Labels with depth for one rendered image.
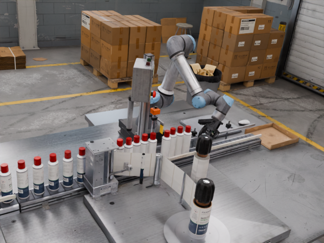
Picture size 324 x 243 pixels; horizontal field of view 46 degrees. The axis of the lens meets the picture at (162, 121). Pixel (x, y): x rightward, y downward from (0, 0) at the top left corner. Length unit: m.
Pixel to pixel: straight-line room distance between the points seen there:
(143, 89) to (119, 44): 3.49
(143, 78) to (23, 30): 5.48
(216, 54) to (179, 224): 4.49
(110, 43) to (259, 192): 3.68
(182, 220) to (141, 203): 0.23
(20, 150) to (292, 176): 1.70
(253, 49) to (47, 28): 3.75
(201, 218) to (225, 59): 4.41
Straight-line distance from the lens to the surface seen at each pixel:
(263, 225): 1.98
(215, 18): 6.07
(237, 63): 5.95
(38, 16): 7.38
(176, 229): 1.81
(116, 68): 5.56
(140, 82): 1.98
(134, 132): 2.48
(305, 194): 2.40
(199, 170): 2.05
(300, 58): 6.91
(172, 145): 2.26
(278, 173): 2.51
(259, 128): 2.99
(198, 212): 1.69
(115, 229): 1.80
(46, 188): 2.05
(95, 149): 1.85
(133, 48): 5.60
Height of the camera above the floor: 2.10
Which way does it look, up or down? 26 degrees down
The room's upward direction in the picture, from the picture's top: 6 degrees clockwise
